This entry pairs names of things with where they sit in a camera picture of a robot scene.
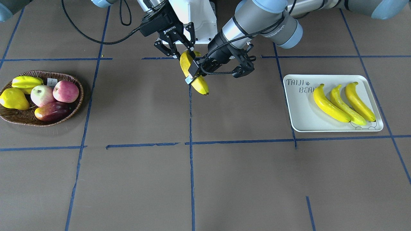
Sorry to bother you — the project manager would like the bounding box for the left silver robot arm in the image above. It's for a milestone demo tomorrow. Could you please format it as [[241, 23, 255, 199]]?
[[185, 0, 410, 85]]

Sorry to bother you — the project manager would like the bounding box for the woven wicker basket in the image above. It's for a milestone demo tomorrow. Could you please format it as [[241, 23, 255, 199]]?
[[1, 70, 85, 127]]

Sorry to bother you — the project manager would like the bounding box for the pink peach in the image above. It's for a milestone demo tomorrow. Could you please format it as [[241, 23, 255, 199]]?
[[31, 85, 57, 107]]

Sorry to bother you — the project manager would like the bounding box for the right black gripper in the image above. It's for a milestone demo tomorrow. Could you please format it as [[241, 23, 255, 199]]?
[[140, 5, 196, 59]]

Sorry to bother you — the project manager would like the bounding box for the white bear-print tray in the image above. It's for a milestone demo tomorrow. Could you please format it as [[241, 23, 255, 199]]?
[[283, 74, 384, 133]]

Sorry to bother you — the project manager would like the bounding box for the dark purple fruit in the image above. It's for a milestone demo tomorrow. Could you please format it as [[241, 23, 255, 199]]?
[[35, 101, 71, 122]]

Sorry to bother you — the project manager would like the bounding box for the red apple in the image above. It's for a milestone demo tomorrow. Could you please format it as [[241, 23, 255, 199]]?
[[53, 81, 79, 103]]

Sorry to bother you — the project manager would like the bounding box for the yellow lemon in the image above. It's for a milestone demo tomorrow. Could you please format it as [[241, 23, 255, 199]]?
[[0, 88, 30, 110]]

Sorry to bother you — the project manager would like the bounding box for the white paper label tag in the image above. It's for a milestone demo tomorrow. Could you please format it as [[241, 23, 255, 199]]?
[[47, 78, 59, 88]]

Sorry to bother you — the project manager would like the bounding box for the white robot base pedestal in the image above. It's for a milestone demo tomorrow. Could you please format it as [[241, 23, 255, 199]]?
[[169, 0, 218, 45]]

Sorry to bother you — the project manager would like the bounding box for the yellow star fruit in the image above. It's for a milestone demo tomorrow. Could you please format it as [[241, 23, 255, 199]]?
[[12, 76, 44, 95]]

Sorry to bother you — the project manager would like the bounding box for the yellow banana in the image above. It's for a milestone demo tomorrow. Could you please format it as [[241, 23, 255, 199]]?
[[179, 50, 209, 95], [330, 84, 367, 126], [345, 82, 376, 122], [313, 83, 351, 123]]

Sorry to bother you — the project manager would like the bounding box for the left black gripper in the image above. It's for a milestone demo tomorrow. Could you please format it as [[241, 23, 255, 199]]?
[[185, 32, 256, 85]]

